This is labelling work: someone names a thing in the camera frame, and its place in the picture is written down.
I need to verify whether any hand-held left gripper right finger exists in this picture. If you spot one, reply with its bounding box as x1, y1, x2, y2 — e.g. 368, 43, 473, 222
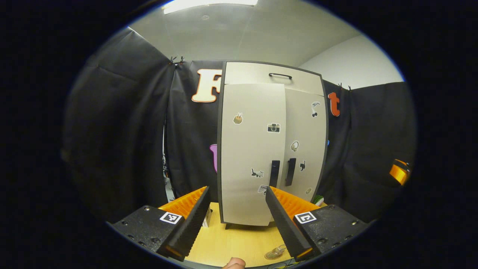
265, 186, 370, 263

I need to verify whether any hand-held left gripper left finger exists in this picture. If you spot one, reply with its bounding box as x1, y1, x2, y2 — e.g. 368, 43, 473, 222
112, 186, 211, 262

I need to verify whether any clear glass bottle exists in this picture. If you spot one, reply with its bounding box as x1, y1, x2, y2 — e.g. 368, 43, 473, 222
264, 244, 288, 260

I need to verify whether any white cabinet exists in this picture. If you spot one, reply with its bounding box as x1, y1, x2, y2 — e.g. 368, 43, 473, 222
217, 61, 329, 226

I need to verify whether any white door with camera sticker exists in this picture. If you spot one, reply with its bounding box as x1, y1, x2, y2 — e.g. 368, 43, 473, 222
220, 83, 287, 226

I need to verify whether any white door with headphones sticker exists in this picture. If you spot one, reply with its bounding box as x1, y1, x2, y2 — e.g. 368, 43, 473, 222
278, 87, 328, 205

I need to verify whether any white cabinet drawer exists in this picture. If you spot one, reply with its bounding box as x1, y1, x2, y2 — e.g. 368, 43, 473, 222
223, 62, 325, 97

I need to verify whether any black backdrop cloth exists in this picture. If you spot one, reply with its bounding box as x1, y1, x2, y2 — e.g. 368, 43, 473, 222
62, 28, 417, 225

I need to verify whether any ceiling light panel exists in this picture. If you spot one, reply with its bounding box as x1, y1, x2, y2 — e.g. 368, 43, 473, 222
163, 0, 259, 15

